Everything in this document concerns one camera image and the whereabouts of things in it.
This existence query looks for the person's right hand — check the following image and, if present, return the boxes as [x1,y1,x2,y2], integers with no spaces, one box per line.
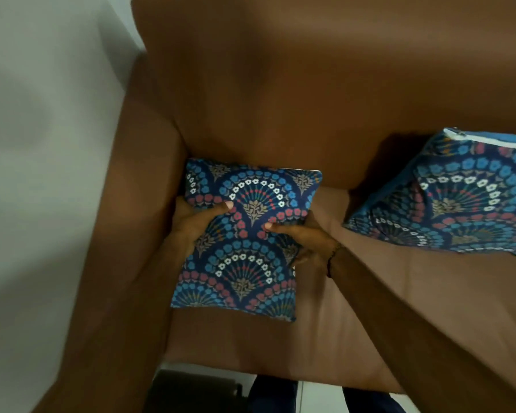
[263,211,340,268]

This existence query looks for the person's left hand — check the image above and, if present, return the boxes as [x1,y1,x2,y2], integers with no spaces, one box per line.
[170,197,234,258]

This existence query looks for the small blue floral cushion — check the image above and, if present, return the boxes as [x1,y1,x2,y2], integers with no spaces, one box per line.
[170,158,323,322]

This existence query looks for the person's left forearm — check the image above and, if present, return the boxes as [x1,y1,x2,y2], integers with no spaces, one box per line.
[31,230,195,413]

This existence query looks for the person's right forearm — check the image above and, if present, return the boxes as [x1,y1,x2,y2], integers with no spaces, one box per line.
[327,247,516,413]

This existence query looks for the brown sofa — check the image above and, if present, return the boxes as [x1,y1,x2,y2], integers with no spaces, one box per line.
[31,0,516,413]

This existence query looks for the person's blue trousers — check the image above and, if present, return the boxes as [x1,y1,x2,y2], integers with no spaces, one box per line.
[247,375,407,413]

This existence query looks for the large blue floral cushion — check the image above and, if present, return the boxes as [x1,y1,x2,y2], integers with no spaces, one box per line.
[343,128,516,259]

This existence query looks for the dark box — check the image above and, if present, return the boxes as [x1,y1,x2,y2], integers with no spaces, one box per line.
[143,370,250,413]

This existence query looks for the black wrist bracelet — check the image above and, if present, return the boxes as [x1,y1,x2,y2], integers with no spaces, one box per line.
[326,243,344,278]

